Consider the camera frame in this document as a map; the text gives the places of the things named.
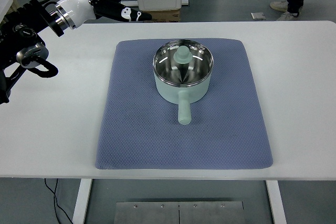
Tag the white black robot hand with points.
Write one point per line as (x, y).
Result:
(73, 13)

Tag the green pot with handle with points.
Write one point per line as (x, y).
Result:
(183, 97)

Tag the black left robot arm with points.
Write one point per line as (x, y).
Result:
(22, 49)

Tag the brown cardboard box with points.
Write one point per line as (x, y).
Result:
(164, 16)

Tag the glass lid with green knob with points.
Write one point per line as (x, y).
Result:
(182, 63)

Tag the white side table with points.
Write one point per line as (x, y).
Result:
(5, 8)

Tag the blue quilted mat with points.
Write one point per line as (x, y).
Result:
(140, 130)

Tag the small grey floor object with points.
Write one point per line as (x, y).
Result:
(258, 16)

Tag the white table leg left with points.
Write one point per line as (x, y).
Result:
(82, 201)

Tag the white table leg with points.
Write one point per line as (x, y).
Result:
(82, 201)
(275, 200)

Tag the grey metal floor plate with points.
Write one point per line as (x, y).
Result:
(180, 212)

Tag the white table leg right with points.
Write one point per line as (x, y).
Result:
(275, 200)

